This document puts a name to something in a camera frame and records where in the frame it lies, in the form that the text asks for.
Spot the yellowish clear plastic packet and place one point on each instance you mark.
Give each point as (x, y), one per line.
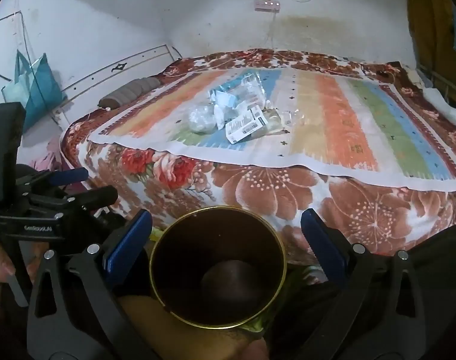
(273, 120)

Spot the striped pastel mat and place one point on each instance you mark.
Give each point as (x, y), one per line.
(336, 131)

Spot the metal rack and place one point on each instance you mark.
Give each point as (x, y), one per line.
(443, 82)

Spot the white cloth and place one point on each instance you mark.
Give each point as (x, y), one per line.
(443, 103)

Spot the white barcode box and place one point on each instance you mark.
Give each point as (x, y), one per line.
(244, 125)

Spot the printed white plastic wrapper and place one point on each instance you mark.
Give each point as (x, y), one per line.
(248, 86)

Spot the pink floral cloth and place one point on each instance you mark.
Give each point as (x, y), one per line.
(44, 159)

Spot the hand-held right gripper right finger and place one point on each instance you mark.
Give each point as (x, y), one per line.
(323, 245)

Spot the dark bin with gold rim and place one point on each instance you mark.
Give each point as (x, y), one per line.
(216, 281)

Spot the grey ribbed bolster pillow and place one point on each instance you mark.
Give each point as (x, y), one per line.
(126, 92)

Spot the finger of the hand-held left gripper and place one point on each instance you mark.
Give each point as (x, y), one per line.
(72, 176)
(96, 197)

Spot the floral brown blanket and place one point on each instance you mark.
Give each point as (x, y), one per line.
(269, 195)

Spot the teal bag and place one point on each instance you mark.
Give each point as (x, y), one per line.
(36, 82)

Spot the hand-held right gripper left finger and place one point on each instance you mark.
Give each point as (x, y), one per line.
(127, 245)

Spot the white headboard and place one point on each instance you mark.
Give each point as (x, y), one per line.
(100, 71)

